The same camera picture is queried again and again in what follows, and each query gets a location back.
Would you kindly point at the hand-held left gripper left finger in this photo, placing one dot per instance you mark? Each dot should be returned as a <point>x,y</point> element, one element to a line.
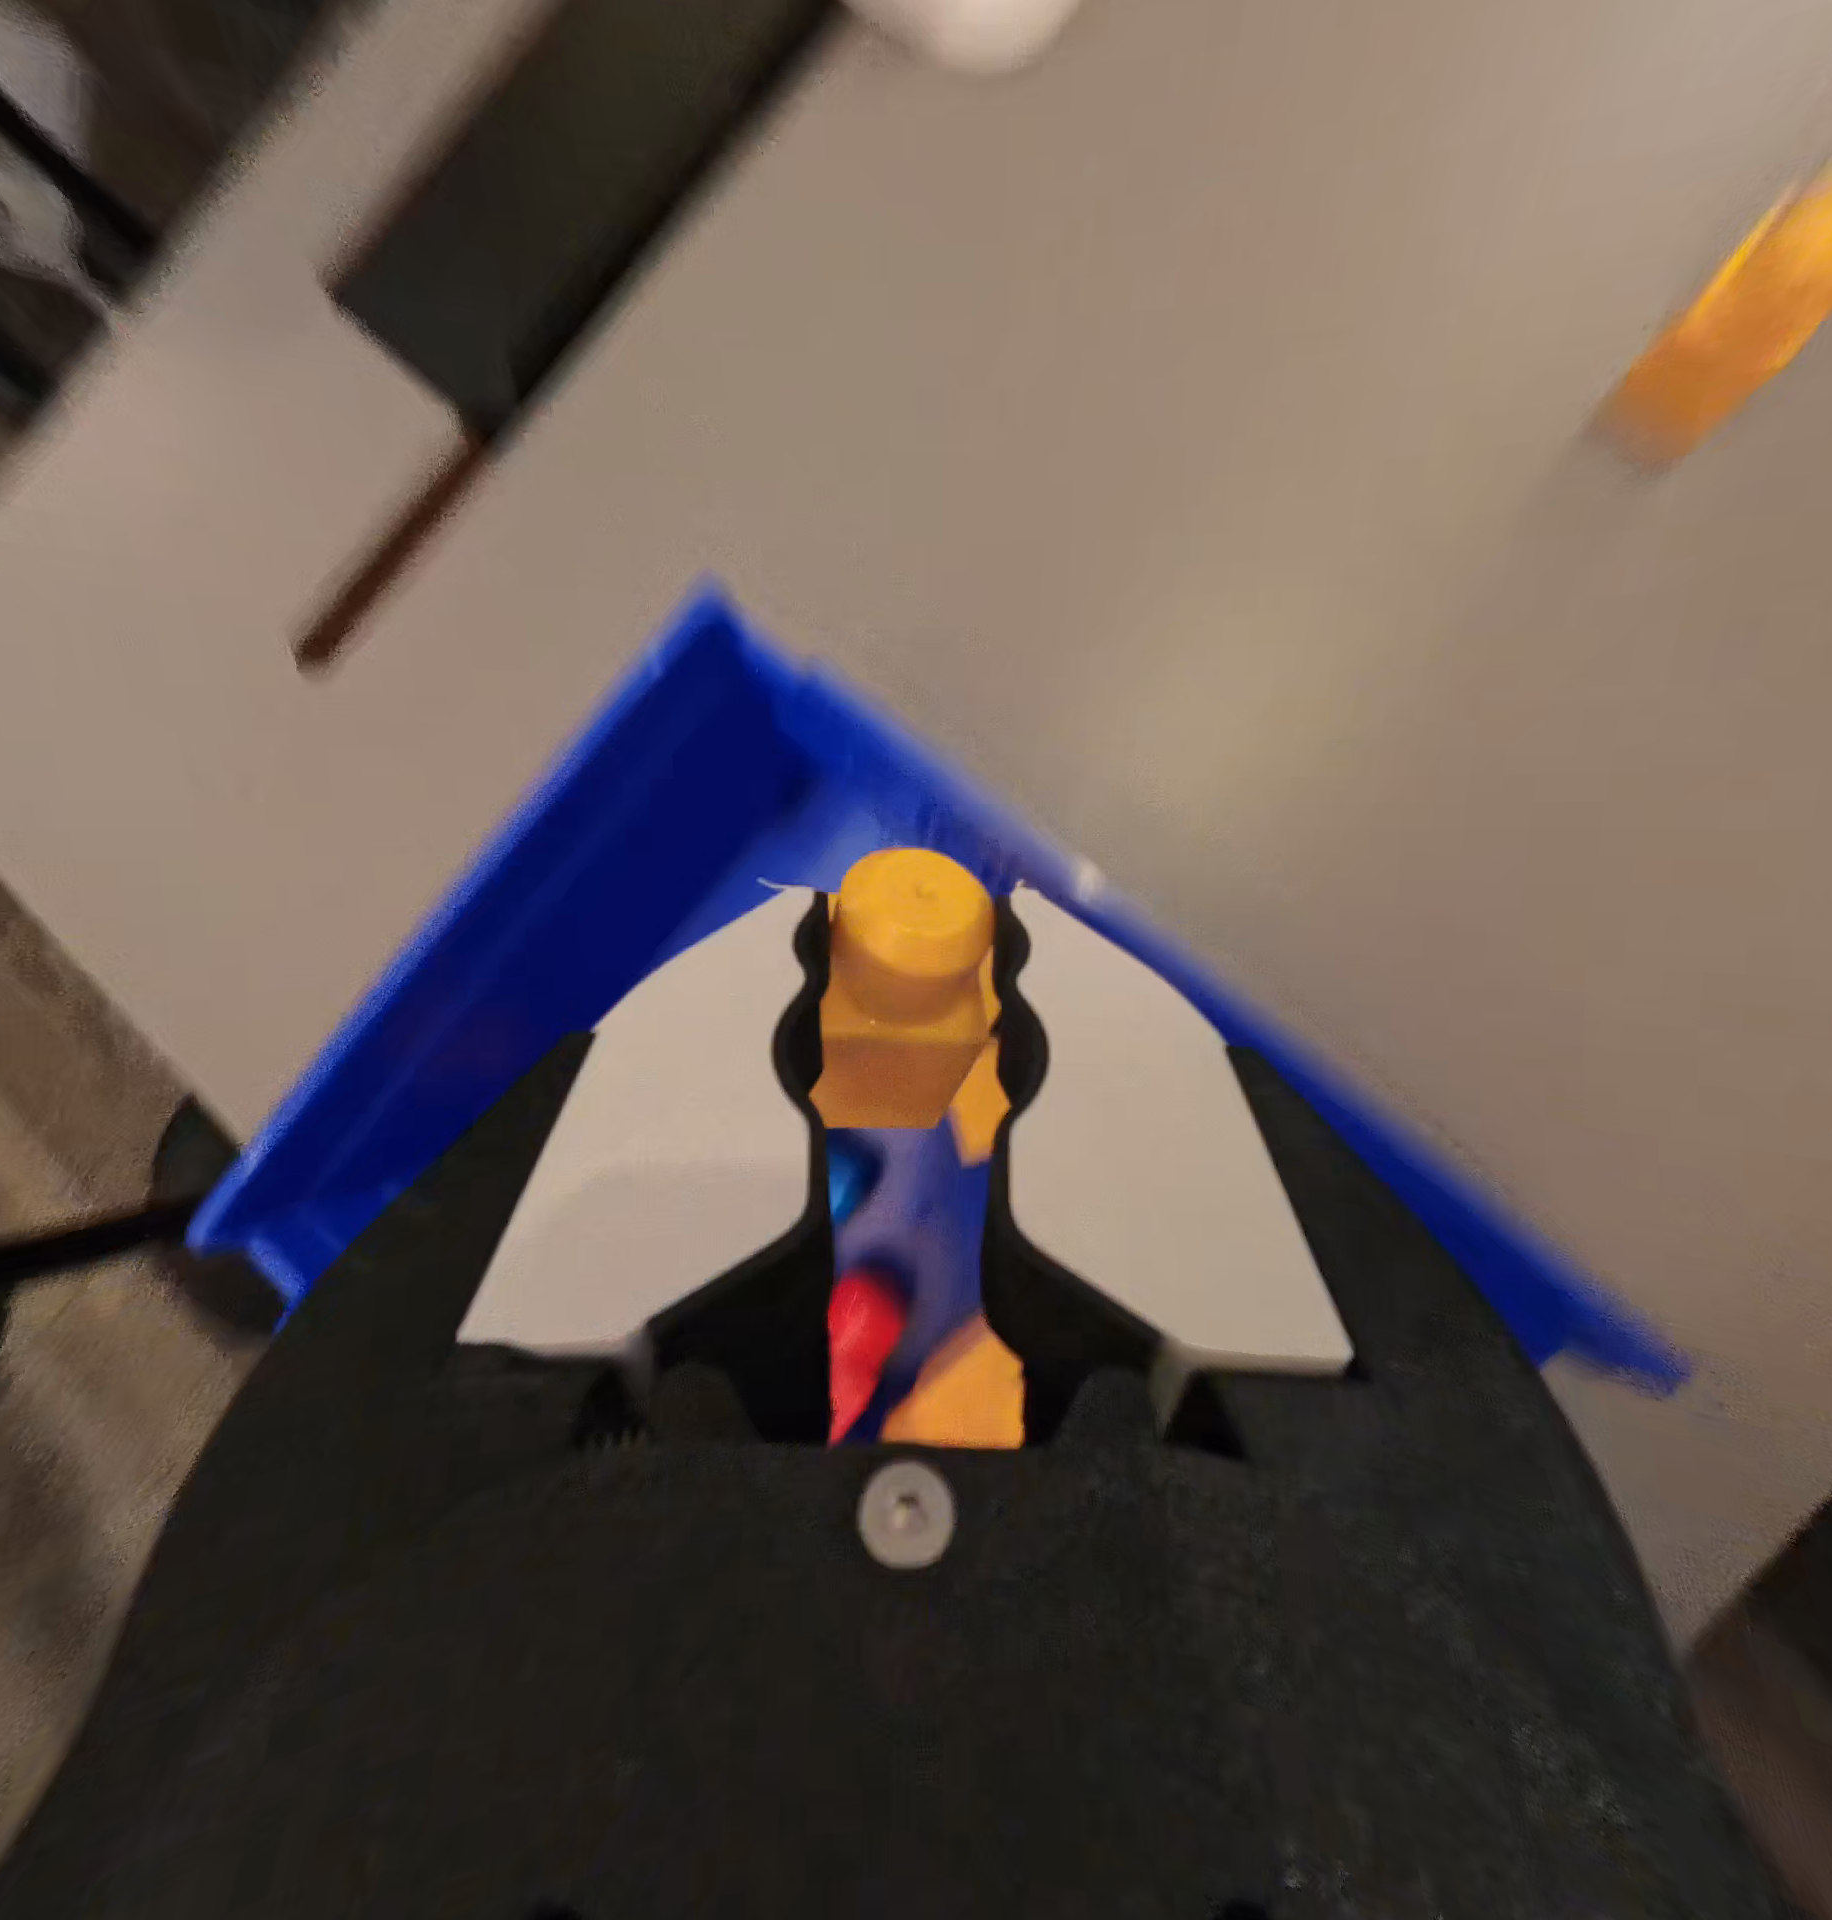
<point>646,1140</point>

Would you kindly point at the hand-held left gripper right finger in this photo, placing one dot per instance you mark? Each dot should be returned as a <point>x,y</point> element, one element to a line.
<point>1157,1171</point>

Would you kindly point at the red toy block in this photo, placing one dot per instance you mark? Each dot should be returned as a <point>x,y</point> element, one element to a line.
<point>861,1333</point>

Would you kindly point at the blue plastic bin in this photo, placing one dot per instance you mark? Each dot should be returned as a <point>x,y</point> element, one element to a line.
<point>555,934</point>

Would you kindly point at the blue toy block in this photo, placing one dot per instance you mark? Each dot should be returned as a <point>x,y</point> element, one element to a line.
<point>848,1171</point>

